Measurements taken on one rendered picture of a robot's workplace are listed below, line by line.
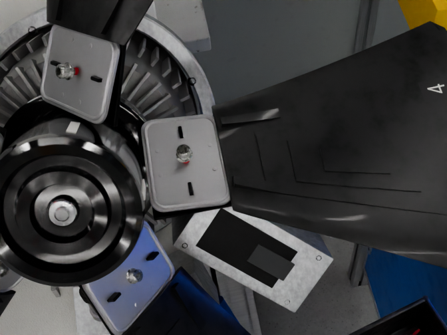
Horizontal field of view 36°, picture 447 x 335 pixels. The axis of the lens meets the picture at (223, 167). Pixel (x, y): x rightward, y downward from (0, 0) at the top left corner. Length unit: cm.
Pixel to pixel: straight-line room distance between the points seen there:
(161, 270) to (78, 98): 18
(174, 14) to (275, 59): 50
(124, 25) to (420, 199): 27
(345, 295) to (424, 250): 122
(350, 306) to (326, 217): 124
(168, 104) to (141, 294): 18
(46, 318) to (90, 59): 43
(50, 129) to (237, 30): 101
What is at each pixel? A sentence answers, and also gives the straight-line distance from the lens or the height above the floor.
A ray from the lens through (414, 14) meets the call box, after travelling 92.
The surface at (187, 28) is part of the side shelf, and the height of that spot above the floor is 86.
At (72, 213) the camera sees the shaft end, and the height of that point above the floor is 122.
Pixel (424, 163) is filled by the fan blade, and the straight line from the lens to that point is 60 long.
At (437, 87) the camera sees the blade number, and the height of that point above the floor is 118.
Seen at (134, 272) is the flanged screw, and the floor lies 112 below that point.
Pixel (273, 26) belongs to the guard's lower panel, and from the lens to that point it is 151.
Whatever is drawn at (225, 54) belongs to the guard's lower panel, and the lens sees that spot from 155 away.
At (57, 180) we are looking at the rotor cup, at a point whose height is 124.
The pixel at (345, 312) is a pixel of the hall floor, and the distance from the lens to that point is 178.
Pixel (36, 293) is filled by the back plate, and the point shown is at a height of 90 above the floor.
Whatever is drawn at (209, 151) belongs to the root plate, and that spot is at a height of 118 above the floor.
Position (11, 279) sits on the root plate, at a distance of 65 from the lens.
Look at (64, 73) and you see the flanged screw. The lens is 54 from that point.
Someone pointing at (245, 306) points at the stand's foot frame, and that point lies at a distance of 170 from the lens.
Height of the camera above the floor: 166
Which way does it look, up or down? 58 degrees down
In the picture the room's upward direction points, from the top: 7 degrees counter-clockwise
